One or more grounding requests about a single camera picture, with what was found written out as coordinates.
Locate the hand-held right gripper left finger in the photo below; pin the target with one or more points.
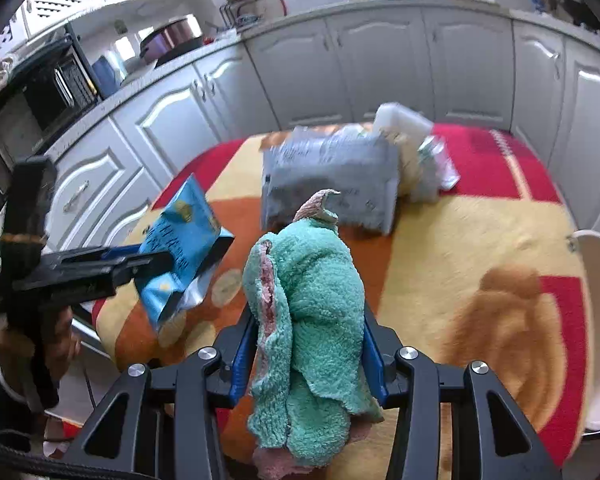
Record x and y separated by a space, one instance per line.
239 360

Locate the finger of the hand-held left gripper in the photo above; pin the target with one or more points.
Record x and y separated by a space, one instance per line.
122 252
140 267

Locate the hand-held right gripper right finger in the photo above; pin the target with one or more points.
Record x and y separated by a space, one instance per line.
375 365

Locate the blue snack bag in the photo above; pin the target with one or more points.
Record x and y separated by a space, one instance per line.
180 240

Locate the green and pink towel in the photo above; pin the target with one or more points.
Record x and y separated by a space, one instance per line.
315 310

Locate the person's left forearm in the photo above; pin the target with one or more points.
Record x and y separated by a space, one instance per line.
0 415

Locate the person's left hand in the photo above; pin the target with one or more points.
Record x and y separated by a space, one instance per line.
66 340

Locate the red orange printed blanket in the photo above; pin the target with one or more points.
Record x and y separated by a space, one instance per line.
480 240

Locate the black microwave oven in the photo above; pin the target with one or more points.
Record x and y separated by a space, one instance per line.
35 105

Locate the pale blue kettle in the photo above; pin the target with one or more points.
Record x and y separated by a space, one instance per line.
107 75

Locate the grey snack bag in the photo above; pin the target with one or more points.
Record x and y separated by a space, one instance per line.
330 175

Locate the clear plastic wrapper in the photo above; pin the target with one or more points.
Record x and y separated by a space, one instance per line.
442 165

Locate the maroon rice cooker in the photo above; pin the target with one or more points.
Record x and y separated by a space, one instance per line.
172 40

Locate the white plastic box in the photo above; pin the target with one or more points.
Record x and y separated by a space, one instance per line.
400 120

